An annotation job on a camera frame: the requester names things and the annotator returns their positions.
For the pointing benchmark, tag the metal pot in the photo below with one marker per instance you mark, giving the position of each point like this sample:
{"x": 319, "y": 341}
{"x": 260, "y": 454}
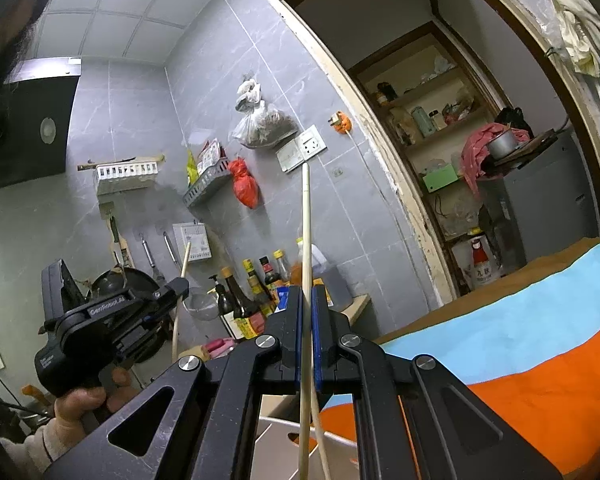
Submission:
{"x": 503, "y": 144}

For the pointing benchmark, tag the wooden chopstick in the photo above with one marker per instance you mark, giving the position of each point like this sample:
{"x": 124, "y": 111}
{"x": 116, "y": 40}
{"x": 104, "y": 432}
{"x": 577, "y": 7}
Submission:
{"x": 306, "y": 344}
{"x": 176, "y": 321}

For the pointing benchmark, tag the orange wall hook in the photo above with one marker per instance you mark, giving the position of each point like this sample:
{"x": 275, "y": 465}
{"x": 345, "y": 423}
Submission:
{"x": 340, "y": 122}

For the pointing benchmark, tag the orange cloth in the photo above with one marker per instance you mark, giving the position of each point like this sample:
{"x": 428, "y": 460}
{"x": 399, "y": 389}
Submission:
{"x": 561, "y": 419}

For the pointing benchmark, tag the large oil jug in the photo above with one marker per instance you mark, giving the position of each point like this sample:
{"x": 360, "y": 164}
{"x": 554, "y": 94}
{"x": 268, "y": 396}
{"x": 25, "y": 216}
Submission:
{"x": 327, "y": 274}

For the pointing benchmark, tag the metal strainer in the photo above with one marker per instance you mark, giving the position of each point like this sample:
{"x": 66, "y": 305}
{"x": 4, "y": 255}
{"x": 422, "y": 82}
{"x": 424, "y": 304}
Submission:
{"x": 201, "y": 303}

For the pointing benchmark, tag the white rubber gloves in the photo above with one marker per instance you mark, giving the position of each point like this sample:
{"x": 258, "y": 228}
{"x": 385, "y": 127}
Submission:
{"x": 579, "y": 26}

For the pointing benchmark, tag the clear bag of dried goods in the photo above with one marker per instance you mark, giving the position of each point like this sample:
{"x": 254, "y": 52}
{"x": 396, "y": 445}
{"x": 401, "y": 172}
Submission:
{"x": 262, "y": 124}

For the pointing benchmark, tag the white paper box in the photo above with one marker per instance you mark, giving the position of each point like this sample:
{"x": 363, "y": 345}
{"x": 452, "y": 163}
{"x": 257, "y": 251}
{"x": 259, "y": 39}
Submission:
{"x": 192, "y": 241}

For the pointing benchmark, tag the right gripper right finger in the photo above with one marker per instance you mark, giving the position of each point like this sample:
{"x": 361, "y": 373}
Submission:
{"x": 413, "y": 418}

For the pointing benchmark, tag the white wall socket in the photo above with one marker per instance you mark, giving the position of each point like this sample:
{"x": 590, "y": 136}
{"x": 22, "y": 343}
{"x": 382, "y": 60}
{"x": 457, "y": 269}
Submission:
{"x": 300, "y": 149}

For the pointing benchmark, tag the person's left hand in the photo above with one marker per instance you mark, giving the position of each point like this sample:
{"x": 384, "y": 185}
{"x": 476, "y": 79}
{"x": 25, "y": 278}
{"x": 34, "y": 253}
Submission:
{"x": 70, "y": 408}

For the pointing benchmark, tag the red cloth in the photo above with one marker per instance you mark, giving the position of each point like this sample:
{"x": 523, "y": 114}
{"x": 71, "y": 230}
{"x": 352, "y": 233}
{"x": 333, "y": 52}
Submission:
{"x": 475, "y": 152}

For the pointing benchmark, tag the green box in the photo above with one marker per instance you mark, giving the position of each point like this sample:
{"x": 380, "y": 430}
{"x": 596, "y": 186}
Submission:
{"x": 439, "y": 178}

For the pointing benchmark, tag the black range hood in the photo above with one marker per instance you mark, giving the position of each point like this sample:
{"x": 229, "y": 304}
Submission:
{"x": 35, "y": 118}

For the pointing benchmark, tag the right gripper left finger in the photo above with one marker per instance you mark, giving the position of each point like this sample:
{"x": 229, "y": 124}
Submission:
{"x": 199, "y": 423}

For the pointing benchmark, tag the grey cabinet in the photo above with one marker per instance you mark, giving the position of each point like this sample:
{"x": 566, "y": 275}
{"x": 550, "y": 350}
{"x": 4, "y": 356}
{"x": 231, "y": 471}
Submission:
{"x": 541, "y": 204}

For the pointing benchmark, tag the light blue cloth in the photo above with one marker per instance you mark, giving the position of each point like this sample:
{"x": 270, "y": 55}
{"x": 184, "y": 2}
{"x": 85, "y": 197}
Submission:
{"x": 557, "y": 316}

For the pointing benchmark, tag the black wok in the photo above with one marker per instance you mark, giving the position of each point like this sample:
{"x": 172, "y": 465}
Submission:
{"x": 116, "y": 289}

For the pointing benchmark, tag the dark soy sauce bottle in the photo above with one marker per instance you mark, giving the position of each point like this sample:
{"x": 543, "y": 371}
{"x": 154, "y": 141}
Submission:
{"x": 247, "y": 313}

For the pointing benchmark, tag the grey wall shelf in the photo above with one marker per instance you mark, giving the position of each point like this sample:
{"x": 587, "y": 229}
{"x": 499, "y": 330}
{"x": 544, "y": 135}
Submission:
{"x": 213, "y": 178}

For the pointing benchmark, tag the white bottle red label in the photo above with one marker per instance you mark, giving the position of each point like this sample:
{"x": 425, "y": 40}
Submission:
{"x": 484, "y": 268}

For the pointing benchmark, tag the white wall rack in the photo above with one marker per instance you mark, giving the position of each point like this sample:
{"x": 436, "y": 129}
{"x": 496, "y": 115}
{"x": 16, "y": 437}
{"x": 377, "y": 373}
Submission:
{"x": 123, "y": 175}

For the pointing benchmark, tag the red plastic bag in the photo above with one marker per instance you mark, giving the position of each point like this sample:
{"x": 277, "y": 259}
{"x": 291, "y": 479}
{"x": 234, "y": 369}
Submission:
{"x": 245, "y": 186}

